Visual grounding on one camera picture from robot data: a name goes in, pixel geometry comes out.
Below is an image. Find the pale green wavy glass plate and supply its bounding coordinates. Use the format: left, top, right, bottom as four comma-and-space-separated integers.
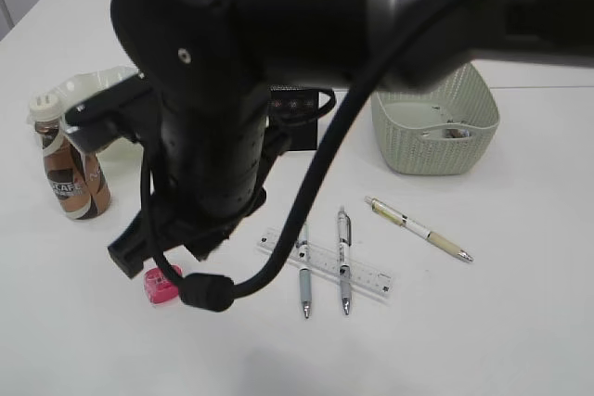
49, 66, 138, 154

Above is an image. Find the pale green plastic basket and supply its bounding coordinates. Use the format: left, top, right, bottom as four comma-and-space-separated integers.
370, 63, 500, 176

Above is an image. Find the brown coffee bottle white cap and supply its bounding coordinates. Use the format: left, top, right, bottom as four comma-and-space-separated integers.
28, 94, 111, 221

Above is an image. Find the pink pencil sharpener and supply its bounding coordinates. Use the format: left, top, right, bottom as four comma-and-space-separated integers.
143, 268, 179, 305

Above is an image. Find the paper ball pink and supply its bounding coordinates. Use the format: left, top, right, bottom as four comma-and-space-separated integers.
444, 128, 471, 139

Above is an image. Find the clear plastic ruler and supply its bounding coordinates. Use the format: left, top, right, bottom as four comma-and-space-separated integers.
255, 227, 395, 300

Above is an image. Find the grey white click pen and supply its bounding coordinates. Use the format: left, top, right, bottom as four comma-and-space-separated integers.
337, 207, 352, 315

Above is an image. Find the white beige click pen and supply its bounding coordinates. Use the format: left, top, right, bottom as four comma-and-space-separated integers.
365, 197, 474, 263

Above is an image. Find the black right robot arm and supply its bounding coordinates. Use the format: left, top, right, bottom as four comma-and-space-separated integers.
106, 0, 593, 294

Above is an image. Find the blue grey click pen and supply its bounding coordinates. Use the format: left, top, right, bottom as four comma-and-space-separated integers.
295, 223, 313, 319

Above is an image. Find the black mesh pen holder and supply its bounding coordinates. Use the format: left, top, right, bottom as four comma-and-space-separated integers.
268, 86, 322, 151

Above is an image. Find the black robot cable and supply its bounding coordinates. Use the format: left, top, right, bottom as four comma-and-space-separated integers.
138, 0, 535, 316

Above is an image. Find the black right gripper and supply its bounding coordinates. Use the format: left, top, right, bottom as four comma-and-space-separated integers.
108, 84, 289, 278

